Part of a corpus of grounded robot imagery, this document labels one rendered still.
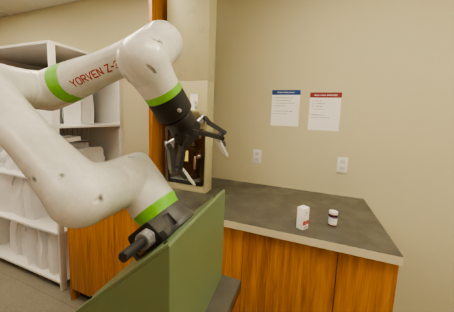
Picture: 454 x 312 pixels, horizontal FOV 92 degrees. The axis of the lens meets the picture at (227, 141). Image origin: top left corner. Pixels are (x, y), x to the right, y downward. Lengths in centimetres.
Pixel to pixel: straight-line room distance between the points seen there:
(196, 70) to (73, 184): 118
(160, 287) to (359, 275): 97
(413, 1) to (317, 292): 179
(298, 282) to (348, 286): 22
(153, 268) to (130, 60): 40
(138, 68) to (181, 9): 126
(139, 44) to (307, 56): 147
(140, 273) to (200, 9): 148
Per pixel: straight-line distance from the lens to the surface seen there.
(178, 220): 61
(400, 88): 186
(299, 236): 116
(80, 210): 52
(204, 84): 150
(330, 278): 130
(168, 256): 46
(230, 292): 82
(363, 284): 131
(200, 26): 161
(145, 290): 53
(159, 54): 50
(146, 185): 62
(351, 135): 179
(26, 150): 60
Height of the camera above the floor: 148
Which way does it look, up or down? 7 degrees down
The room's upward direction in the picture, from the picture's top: 2 degrees clockwise
